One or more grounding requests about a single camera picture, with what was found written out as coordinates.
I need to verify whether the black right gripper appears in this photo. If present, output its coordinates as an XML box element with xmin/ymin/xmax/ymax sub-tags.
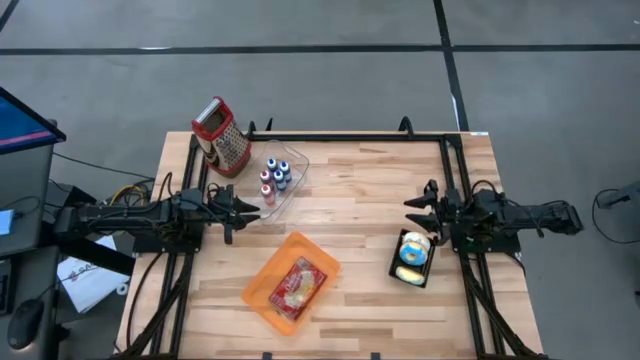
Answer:
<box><xmin>403</xmin><ymin>179</ymin><xmax>469</xmax><ymax>247</ymax></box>

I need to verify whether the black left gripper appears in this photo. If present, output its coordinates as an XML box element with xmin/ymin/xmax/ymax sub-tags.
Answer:
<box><xmin>206</xmin><ymin>183</ymin><xmax>263</xmax><ymax>246</ymax></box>

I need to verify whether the blue frosted donut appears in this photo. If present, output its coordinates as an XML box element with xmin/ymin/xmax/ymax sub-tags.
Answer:
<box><xmin>397</xmin><ymin>240</ymin><xmax>430</xmax><ymax>268</ymax></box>

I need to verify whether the teal frosted donut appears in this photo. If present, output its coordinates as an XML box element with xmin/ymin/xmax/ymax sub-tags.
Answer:
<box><xmin>394</xmin><ymin>265</ymin><xmax>427</xmax><ymax>287</ymax></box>

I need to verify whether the red snack packet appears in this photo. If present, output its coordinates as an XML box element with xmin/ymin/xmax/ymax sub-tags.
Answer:
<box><xmin>267</xmin><ymin>255</ymin><xmax>329</xmax><ymax>322</ymax></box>

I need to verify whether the black mesh basket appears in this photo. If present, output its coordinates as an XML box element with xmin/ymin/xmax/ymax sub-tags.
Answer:
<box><xmin>386</xmin><ymin>228</ymin><xmax>440</xmax><ymax>290</ymax></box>

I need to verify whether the clear plastic tray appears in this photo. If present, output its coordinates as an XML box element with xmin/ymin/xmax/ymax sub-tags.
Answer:
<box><xmin>234</xmin><ymin>139</ymin><xmax>311</xmax><ymax>225</ymax></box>

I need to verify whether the red metal box grater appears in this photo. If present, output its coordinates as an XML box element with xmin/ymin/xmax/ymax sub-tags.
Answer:
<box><xmin>190</xmin><ymin>95</ymin><xmax>253</xmax><ymax>179</ymax></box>

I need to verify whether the orange plastic tray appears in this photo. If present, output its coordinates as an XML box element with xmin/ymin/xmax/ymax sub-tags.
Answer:
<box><xmin>240</xmin><ymin>230</ymin><xmax>343</xmax><ymax>338</ymax></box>

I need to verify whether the white paper sheet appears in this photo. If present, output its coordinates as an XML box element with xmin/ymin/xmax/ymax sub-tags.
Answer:
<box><xmin>55</xmin><ymin>234</ymin><xmax>132</xmax><ymax>315</ymax></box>

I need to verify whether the grey equipment base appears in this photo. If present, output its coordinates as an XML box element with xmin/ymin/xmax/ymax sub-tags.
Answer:
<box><xmin>596</xmin><ymin>178</ymin><xmax>640</xmax><ymax>211</ymax></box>

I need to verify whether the small blue white box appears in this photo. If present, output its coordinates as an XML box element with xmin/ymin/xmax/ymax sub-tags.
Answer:
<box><xmin>0</xmin><ymin>208</ymin><xmax>17</xmax><ymax>237</ymax></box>

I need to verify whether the computer monitor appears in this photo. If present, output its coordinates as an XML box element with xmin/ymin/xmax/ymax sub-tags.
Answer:
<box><xmin>0</xmin><ymin>86</ymin><xmax>68</xmax><ymax>156</ymax></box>

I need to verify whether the black computer mouse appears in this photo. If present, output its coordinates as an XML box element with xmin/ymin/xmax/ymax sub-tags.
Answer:
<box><xmin>6</xmin><ymin>298</ymin><xmax>46</xmax><ymax>351</ymax></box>

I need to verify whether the black metal table frame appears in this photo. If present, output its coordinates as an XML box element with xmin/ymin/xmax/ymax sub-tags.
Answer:
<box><xmin>117</xmin><ymin>117</ymin><xmax>544</xmax><ymax>360</ymax></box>

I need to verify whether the yellow cable bundle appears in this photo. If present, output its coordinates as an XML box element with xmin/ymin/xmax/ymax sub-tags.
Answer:
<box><xmin>108</xmin><ymin>183</ymin><xmax>152</xmax><ymax>207</ymax></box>

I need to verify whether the black floor cable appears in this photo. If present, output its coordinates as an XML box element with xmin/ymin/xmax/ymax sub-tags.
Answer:
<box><xmin>591</xmin><ymin>187</ymin><xmax>640</xmax><ymax>246</ymax></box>

